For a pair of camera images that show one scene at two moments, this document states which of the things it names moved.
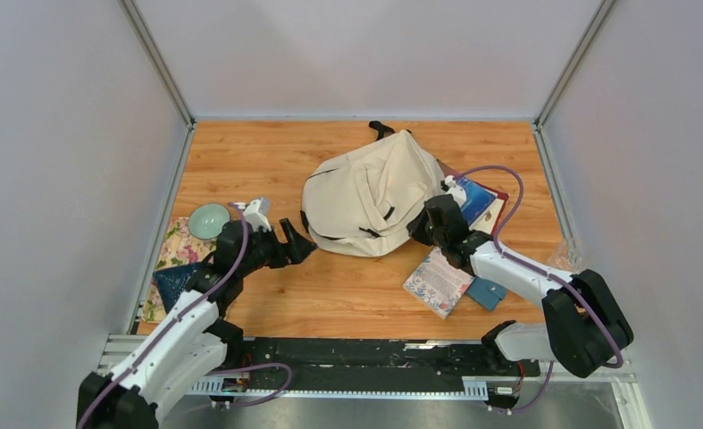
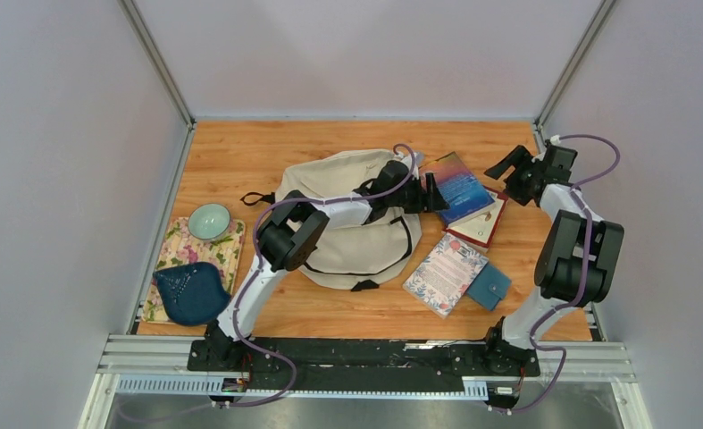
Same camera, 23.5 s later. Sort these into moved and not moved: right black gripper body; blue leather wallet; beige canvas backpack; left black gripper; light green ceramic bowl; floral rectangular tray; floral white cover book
Moved: right black gripper body; left black gripper; beige canvas backpack
Not moved: blue leather wallet; floral white cover book; floral rectangular tray; light green ceramic bowl
